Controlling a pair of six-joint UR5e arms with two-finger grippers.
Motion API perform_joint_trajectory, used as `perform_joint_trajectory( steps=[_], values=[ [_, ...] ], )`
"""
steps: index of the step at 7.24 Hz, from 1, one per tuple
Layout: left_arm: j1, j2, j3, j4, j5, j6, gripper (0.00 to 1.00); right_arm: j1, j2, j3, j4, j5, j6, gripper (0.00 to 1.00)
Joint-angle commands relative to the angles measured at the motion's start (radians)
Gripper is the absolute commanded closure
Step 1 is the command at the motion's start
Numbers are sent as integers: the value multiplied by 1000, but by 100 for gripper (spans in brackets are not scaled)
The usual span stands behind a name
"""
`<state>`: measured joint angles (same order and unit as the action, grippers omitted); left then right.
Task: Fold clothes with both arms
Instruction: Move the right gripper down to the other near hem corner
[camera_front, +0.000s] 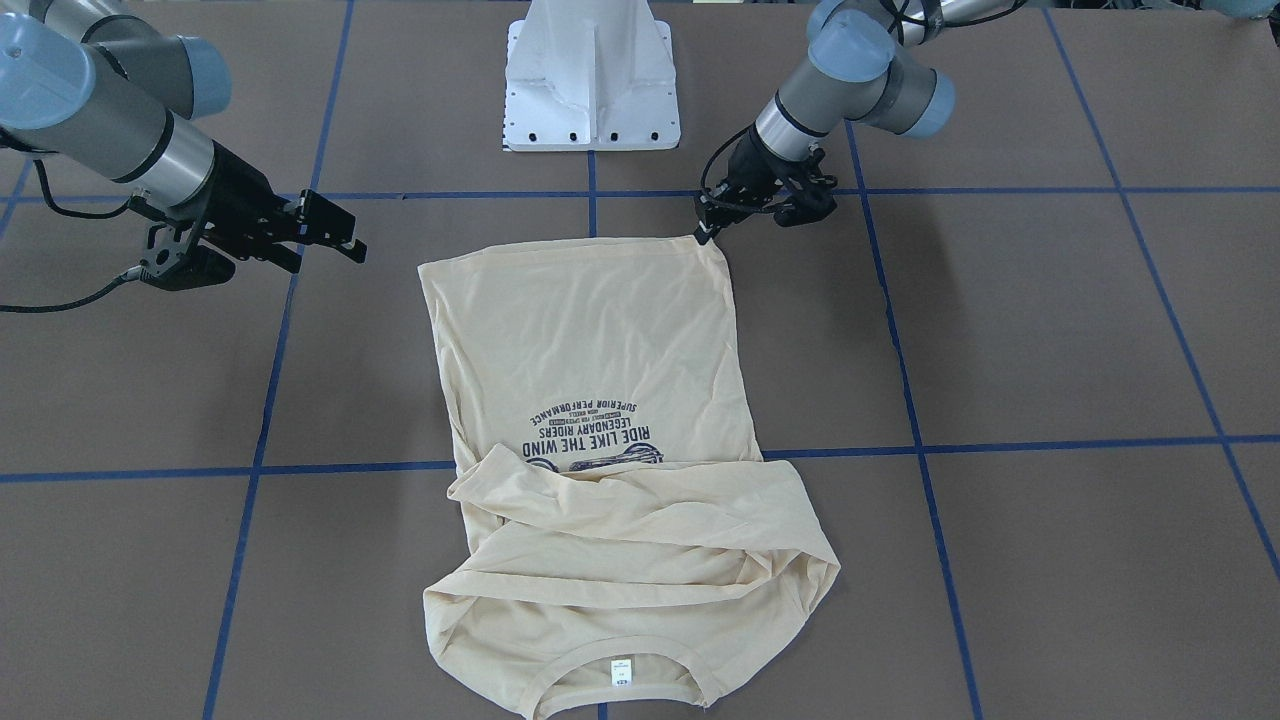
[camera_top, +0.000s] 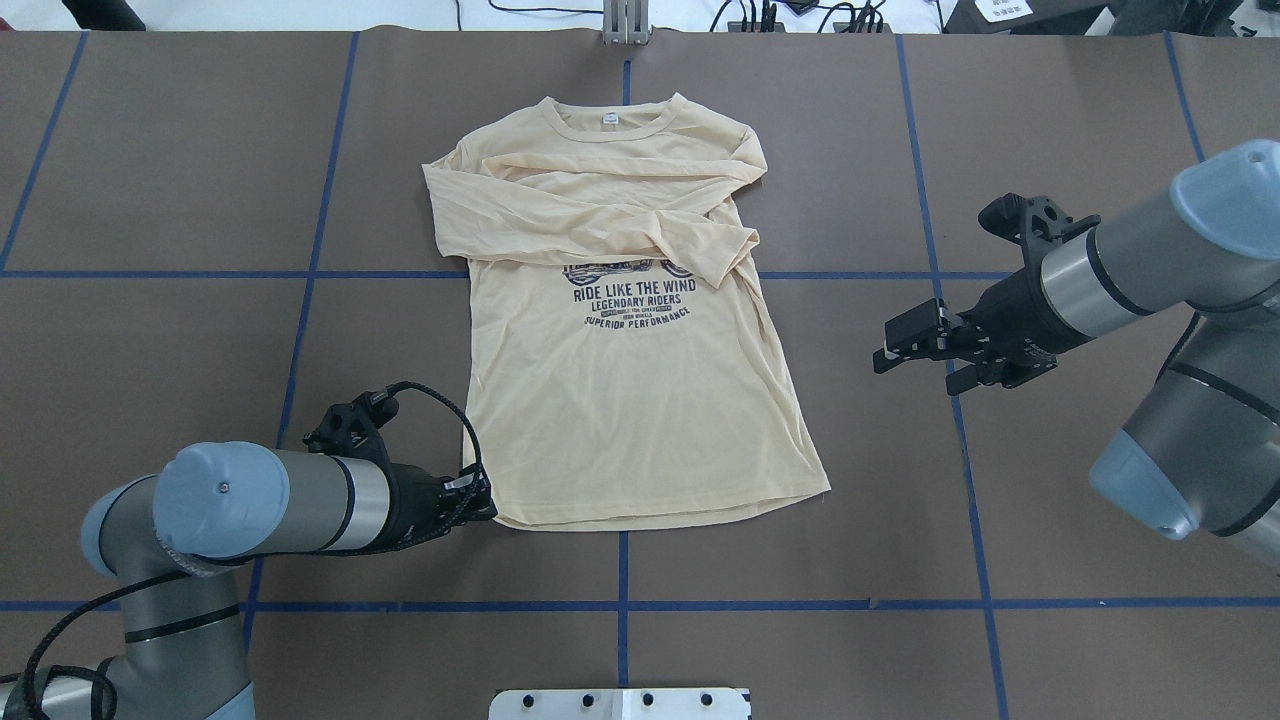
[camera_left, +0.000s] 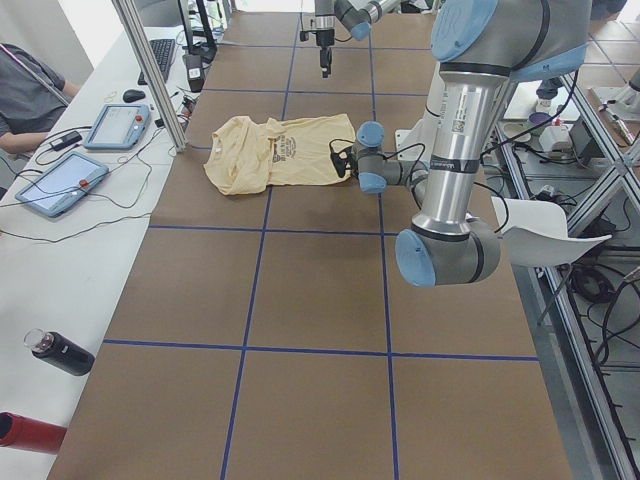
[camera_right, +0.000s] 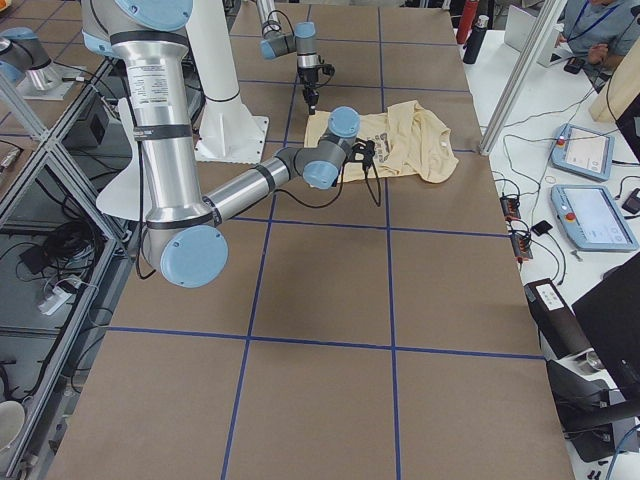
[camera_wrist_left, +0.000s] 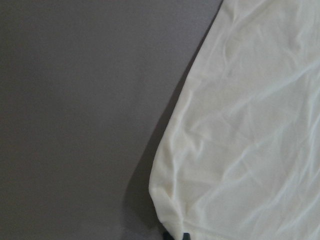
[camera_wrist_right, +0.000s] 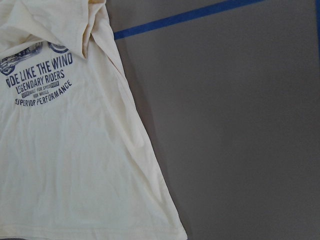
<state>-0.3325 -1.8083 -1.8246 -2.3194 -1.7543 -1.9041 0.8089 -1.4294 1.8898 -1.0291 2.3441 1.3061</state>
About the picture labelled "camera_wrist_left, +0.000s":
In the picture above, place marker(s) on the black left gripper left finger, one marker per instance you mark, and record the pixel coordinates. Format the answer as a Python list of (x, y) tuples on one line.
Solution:
[(166, 236)]

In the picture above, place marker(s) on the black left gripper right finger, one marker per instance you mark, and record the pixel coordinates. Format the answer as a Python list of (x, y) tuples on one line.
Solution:
[(186, 236)]

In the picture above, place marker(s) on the cream long-sleeve graphic shirt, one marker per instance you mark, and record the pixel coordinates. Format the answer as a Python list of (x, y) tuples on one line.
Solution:
[(240, 157)]

